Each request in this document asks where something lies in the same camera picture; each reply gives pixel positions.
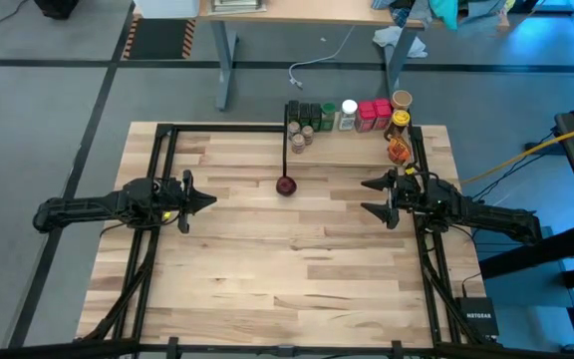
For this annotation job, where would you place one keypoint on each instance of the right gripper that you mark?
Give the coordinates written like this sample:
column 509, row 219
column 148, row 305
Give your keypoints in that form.
column 409, row 194

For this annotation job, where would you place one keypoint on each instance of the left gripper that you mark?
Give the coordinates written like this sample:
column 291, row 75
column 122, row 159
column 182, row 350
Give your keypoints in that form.
column 181, row 199

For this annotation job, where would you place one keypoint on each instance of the orange taco seasoning packet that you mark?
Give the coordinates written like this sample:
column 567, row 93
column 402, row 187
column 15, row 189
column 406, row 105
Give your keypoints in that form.
column 399, row 150

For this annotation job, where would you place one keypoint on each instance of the smoked paprika tin red lid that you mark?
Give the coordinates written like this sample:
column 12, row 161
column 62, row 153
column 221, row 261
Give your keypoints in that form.
column 382, row 113
column 366, row 115

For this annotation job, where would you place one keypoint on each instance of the dark red apple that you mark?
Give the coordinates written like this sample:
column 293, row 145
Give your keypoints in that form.
column 286, row 185

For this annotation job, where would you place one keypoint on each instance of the white-lidded seasoning jar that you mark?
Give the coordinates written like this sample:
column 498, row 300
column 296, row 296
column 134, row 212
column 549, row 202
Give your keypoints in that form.
column 348, row 114

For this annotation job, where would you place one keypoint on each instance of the green-lidded glass herb jar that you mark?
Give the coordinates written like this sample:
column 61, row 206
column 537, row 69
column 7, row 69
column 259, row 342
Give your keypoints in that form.
column 328, row 115

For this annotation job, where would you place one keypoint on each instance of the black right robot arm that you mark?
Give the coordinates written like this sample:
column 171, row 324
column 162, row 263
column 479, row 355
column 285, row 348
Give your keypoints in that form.
column 481, row 212

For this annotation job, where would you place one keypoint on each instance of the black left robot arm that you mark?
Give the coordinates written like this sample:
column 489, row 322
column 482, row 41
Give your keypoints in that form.
column 97, row 205

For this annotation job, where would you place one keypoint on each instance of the dark jar yellow lid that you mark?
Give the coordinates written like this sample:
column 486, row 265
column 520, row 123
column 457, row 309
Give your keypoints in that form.
column 398, row 123

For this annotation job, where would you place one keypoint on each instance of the brown jar tan lid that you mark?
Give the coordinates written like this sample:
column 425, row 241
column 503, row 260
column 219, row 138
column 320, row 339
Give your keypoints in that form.
column 401, row 99

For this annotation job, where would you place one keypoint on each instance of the white cloth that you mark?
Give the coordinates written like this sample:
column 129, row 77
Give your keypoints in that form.
column 399, row 42

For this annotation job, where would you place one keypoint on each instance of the black hazard-striped mat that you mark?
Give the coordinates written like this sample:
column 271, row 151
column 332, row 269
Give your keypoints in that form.
column 160, row 39

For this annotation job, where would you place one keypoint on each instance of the dark plaid cloth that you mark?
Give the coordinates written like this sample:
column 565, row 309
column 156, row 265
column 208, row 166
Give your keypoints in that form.
column 401, row 15

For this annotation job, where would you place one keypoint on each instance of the teal cloth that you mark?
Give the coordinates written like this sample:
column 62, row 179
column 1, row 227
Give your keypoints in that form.
column 446, row 12

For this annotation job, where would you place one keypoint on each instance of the stack of papers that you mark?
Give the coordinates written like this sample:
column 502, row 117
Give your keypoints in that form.
column 237, row 5

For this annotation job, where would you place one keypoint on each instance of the wooden background desk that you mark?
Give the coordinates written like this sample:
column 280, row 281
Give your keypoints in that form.
column 292, row 12

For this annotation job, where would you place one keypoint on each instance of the blue denim garment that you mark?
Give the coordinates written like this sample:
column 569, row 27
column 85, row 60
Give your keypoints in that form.
column 486, row 20

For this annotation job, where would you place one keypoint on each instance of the black box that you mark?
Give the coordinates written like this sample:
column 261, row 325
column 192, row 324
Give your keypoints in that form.
column 57, row 7

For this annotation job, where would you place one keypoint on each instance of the black aluminium rig frame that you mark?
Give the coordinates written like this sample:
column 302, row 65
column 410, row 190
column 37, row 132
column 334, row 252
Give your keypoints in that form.
column 217, row 128

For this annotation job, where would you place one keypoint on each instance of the black Netgear network switch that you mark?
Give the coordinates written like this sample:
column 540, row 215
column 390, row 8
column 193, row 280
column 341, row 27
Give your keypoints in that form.
column 479, row 315

